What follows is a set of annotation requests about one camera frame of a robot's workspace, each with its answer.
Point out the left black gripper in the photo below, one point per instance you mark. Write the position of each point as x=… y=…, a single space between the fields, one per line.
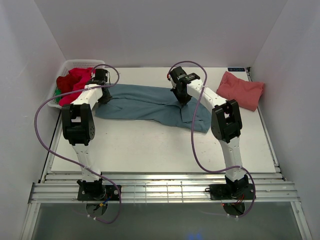
x=106 y=99

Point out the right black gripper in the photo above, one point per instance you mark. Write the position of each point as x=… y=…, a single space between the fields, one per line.
x=182 y=101

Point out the blue t shirt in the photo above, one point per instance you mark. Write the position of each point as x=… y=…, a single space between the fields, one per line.
x=137 y=102

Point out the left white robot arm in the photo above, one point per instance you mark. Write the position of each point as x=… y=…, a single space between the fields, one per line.
x=79 y=130

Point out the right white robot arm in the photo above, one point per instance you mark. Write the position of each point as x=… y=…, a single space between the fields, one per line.
x=226 y=125

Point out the magenta t shirt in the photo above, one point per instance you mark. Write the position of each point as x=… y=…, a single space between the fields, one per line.
x=75 y=86

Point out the white plastic basket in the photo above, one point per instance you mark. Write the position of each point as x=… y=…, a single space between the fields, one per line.
x=69 y=65

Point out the dark red t shirt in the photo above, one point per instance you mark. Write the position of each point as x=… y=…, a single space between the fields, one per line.
x=66 y=83

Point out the green garment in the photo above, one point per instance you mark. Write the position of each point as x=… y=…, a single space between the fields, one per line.
x=58 y=92

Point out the blue table label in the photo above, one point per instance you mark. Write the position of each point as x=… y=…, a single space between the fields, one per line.
x=236 y=69

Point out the folded salmon t shirt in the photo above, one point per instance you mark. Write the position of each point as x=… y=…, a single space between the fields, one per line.
x=246 y=93

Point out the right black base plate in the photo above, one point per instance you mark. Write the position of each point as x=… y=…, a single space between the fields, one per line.
x=224 y=192

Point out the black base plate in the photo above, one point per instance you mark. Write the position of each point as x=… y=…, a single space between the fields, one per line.
x=224 y=192
x=100 y=193

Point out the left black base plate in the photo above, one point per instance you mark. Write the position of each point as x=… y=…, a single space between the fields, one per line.
x=100 y=193

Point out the aluminium rail frame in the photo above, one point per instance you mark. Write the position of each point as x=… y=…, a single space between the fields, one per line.
x=160 y=164

